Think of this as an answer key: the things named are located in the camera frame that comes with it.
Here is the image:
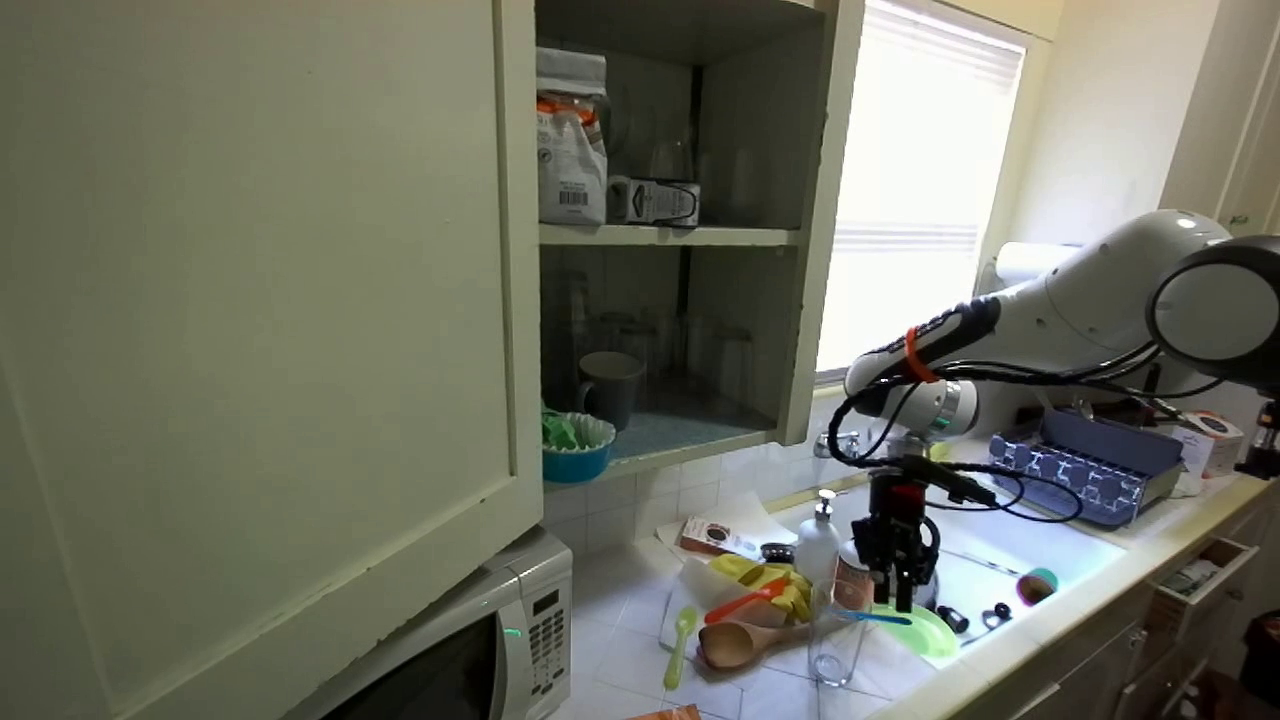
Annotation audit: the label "green plate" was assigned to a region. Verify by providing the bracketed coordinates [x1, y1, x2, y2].
[864, 602, 960, 662]

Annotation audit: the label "cream wall cabinet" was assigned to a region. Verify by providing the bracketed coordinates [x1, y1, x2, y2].
[0, 0, 867, 720]

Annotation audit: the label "white coffee bag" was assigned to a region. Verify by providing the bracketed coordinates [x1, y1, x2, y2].
[535, 46, 612, 227]

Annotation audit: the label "window with white blind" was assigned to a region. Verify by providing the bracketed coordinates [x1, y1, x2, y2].
[814, 0, 1028, 379]

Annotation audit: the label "white soap dispenser bottle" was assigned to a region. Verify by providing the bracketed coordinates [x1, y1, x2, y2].
[794, 488, 842, 593]

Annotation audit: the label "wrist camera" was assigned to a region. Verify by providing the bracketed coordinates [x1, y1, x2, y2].
[893, 455, 998, 507]

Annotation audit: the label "brown cardboard box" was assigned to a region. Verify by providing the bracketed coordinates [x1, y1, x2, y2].
[677, 515, 763, 562]

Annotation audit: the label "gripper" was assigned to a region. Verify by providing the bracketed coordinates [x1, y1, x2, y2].
[851, 470, 942, 614]

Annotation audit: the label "dark grey mug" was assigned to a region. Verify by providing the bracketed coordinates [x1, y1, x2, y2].
[576, 350, 647, 433]

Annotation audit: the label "small black white box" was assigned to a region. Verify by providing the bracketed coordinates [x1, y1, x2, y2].
[606, 175, 702, 229]

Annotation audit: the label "brown paper cup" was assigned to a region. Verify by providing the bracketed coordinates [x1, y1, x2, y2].
[834, 540, 877, 612]

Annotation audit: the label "green plastic spoon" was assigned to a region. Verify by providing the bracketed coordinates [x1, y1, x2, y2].
[663, 605, 699, 692]

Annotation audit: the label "row of drinking glasses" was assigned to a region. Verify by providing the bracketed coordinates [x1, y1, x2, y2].
[590, 308, 758, 403]

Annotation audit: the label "wooden spoon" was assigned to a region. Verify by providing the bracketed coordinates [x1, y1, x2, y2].
[696, 619, 812, 672]

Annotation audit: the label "white microwave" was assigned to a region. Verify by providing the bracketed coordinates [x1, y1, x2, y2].
[283, 527, 575, 720]

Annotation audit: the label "white carton box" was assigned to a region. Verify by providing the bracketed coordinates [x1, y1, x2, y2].
[1168, 409, 1247, 480]

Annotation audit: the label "stack of coffee filters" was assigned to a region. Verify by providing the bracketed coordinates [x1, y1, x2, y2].
[542, 408, 618, 453]

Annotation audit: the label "chrome tap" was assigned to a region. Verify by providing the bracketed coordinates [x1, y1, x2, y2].
[812, 426, 931, 462]

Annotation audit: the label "blue grey dish rack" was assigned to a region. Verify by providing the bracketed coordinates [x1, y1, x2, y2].
[988, 404, 1187, 530]

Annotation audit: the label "clear glass cup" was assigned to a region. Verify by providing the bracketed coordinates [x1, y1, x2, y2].
[807, 580, 870, 689]

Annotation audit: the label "paper towel roll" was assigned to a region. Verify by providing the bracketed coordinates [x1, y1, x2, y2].
[992, 240, 1083, 293]

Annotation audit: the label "white sink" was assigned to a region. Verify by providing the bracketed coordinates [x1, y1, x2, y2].
[860, 495, 1128, 661]

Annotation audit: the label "dark bottle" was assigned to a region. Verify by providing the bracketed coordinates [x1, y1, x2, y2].
[1238, 398, 1280, 482]

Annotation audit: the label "cream drawer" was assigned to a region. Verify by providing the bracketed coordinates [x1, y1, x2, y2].
[1148, 537, 1262, 643]

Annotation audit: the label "microwave door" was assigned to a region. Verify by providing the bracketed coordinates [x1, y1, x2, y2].
[283, 598, 508, 720]

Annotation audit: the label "yellow rubber gloves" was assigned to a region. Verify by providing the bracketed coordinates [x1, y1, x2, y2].
[709, 554, 814, 622]

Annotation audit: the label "cream cabinet door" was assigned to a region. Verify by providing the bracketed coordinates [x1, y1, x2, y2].
[0, 0, 547, 720]

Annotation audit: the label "blue bowl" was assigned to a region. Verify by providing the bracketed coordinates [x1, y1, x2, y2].
[542, 440, 617, 486]

